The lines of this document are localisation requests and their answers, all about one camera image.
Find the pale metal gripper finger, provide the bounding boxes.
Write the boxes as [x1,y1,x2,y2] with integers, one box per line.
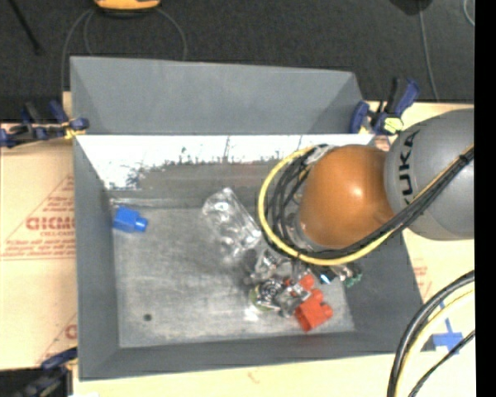
[274,283,311,318]
[243,249,289,285]

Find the red toy block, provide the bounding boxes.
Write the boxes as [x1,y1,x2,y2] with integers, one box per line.
[284,274,334,332]

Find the small round green-rimmed disc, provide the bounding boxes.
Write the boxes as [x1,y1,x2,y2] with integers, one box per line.
[250,280,284,313]

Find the clear plastic bottle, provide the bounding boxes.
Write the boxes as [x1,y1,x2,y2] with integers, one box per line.
[200,187,262,264]

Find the grey metal bin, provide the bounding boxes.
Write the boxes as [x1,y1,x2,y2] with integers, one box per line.
[69,55,425,380]

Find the blue toy block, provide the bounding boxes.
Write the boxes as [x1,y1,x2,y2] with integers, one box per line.
[112,205,150,234]

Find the brown cardboard board, red print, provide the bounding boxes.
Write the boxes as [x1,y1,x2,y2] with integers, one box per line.
[0,122,80,371]

